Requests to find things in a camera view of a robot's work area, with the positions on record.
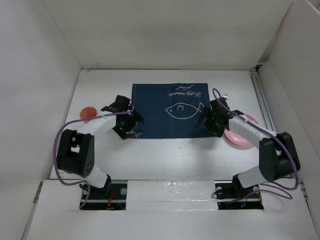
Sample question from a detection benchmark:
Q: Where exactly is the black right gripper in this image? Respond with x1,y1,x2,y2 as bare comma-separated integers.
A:
196,106,226,138

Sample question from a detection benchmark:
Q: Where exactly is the pink plastic plate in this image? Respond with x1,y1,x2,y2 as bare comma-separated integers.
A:
224,129,253,149

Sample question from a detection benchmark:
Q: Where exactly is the dark blue cloth placemat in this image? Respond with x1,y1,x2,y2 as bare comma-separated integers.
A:
129,83,212,139

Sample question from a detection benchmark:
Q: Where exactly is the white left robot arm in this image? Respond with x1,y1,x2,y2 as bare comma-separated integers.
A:
53,95,144,199

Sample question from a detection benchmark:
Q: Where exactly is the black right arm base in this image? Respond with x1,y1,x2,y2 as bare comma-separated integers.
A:
211,180,264,210

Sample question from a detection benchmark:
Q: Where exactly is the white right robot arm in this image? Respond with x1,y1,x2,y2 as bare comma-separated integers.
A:
195,97,301,197

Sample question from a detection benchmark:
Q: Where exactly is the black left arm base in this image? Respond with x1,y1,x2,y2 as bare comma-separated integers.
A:
79,177,128,211

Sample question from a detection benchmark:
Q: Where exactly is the pink plastic cup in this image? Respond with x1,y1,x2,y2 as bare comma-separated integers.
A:
79,106,98,124

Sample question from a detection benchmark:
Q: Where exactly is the fork with green handle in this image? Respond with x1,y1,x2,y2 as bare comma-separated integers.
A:
223,93,229,102

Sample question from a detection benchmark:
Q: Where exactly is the aluminium rail front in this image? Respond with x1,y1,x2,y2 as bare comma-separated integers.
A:
82,178,263,201

